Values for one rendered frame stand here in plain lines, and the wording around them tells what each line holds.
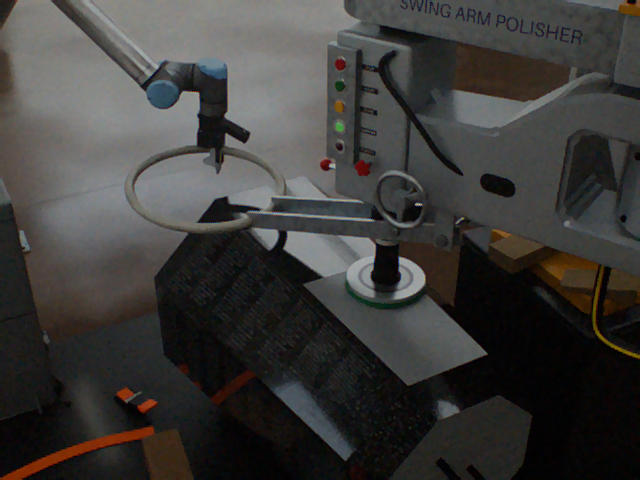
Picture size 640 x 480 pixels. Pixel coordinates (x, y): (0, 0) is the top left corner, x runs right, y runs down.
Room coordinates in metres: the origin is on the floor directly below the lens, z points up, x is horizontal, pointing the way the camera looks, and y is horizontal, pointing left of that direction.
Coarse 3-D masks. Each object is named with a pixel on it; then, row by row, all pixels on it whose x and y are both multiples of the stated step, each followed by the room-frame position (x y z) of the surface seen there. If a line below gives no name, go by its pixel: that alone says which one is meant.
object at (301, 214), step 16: (288, 208) 2.10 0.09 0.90; (304, 208) 2.07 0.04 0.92; (320, 208) 2.04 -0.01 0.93; (336, 208) 2.00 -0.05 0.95; (352, 208) 1.97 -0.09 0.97; (368, 208) 1.94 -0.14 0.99; (416, 208) 1.85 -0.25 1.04; (432, 208) 1.83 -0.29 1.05; (256, 224) 2.03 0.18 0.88; (272, 224) 2.00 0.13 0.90; (288, 224) 1.96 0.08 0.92; (304, 224) 1.93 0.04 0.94; (320, 224) 1.90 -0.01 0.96; (336, 224) 1.87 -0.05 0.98; (352, 224) 1.84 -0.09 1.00; (368, 224) 1.81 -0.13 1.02; (384, 224) 1.78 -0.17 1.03; (432, 224) 1.71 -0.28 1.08; (464, 224) 1.73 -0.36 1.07; (480, 224) 1.75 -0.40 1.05; (400, 240) 1.75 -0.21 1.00; (416, 240) 1.73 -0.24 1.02; (432, 240) 1.70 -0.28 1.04
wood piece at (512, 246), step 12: (504, 240) 2.03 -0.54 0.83; (516, 240) 2.03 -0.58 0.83; (528, 240) 2.03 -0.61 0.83; (492, 252) 2.00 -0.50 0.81; (504, 252) 1.97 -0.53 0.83; (516, 252) 1.97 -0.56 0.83; (528, 252) 1.97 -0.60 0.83; (540, 252) 1.99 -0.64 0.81; (552, 252) 2.02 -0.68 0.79; (504, 264) 1.95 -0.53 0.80; (516, 264) 1.94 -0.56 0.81; (528, 264) 1.97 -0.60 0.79
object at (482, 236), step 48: (480, 240) 2.17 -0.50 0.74; (480, 288) 2.11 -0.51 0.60; (528, 288) 1.92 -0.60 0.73; (528, 336) 1.90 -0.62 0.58; (576, 336) 1.74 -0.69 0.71; (624, 336) 1.75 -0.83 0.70; (576, 384) 1.71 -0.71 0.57; (624, 384) 1.77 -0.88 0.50; (576, 432) 1.71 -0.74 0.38; (624, 432) 1.80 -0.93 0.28
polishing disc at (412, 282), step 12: (360, 264) 1.90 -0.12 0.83; (372, 264) 1.90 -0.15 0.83; (408, 264) 1.90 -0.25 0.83; (348, 276) 1.85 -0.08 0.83; (360, 276) 1.85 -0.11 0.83; (408, 276) 1.85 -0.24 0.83; (420, 276) 1.85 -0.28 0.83; (360, 288) 1.79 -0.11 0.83; (372, 288) 1.79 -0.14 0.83; (384, 288) 1.79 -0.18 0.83; (396, 288) 1.79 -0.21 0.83; (408, 288) 1.79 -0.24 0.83; (420, 288) 1.79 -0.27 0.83; (372, 300) 1.75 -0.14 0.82; (384, 300) 1.74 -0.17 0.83; (396, 300) 1.74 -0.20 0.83
